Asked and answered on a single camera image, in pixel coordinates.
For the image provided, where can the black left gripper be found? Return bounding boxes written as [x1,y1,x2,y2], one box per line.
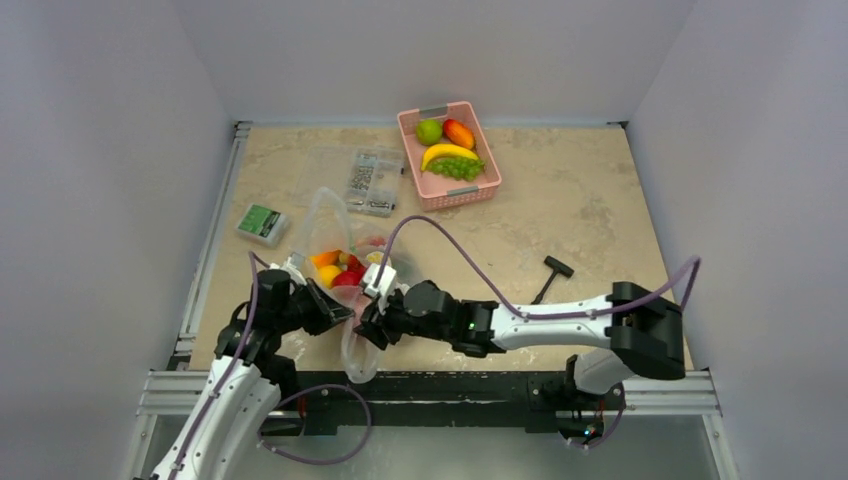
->
[275,277,353,336]

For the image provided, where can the clear plastic bag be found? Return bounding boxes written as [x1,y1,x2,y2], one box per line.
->
[288,187,389,384]

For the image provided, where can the red fake apple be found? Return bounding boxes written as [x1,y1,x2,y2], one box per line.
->
[331,270,364,288]

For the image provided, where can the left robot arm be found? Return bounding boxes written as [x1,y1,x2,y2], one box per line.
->
[149,268,354,479]

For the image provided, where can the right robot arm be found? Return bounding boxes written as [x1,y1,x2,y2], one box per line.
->
[354,281,686,407]

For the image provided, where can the yellow fake lemon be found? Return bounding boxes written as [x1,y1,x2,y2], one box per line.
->
[316,264,344,289]

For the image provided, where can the orange fake fruit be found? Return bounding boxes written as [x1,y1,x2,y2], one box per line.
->
[309,249,342,269]

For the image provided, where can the green fake grapes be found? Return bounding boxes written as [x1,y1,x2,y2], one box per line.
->
[425,157,485,182]

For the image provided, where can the yellow fake banana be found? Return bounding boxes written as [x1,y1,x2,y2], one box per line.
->
[420,143,480,172]

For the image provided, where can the green fake lime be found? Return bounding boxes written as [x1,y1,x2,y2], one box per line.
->
[415,118,443,146]

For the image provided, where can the red orange fake mango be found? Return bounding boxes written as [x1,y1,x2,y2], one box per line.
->
[442,119,476,150]

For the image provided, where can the green label small box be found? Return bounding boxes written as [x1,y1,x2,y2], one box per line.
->
[235,203,290,248]

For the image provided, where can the pink plastic basket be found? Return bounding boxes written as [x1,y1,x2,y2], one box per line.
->
[397,101,502,211]

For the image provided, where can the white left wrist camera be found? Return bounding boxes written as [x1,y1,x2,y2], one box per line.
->
[268,253,306,286]

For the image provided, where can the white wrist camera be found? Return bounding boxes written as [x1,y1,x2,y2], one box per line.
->
[268,253,306,286]
[360,263,397,298]

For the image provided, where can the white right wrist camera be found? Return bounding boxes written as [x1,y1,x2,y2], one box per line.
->
[360,263,397,298]

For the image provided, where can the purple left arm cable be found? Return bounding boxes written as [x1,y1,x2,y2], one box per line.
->
[165,251,273,480]

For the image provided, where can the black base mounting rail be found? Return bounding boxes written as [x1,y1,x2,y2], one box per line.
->
[260,371,625,439]

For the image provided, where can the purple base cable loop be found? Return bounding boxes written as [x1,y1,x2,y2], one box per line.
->
[256,384,374,467]

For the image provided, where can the black T-handle tool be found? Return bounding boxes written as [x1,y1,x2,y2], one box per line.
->
[531,255,574,305]

